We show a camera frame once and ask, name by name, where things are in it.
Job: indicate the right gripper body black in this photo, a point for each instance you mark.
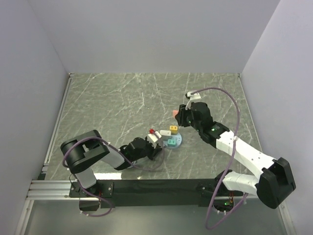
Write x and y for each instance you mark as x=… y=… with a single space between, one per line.
x=186 y=118

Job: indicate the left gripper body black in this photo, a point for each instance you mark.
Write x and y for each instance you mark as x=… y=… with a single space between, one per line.
x=149 y=151

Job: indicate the pink charger plug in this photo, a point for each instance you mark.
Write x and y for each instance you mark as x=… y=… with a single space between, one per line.
x=174 y=113

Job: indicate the white charger plug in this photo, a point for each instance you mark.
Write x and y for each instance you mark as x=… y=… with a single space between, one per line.
x=165 y=132

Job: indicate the yellow charger plug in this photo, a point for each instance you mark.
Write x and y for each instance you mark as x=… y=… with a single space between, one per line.
x=173 y=129

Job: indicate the round blue power strip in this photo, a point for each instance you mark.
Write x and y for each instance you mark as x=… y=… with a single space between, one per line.
x=178 y=138

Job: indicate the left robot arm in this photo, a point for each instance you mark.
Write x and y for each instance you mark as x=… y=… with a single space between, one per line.
x=83 y=151

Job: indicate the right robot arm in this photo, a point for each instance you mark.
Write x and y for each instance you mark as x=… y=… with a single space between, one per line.
x=271 y=180

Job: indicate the teal usb charger plug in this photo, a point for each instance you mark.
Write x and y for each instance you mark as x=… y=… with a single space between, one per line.
x=171 y=143

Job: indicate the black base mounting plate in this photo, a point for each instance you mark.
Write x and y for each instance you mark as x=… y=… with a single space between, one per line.
x=164 y=192

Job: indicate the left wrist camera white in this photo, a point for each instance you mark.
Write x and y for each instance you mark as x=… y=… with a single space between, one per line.
x=154 y=137

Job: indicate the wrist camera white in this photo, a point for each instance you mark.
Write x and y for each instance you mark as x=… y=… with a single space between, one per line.
x=192 y=96
x=154 y=137

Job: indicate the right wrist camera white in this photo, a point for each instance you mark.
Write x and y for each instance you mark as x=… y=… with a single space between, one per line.
x=192 y=96

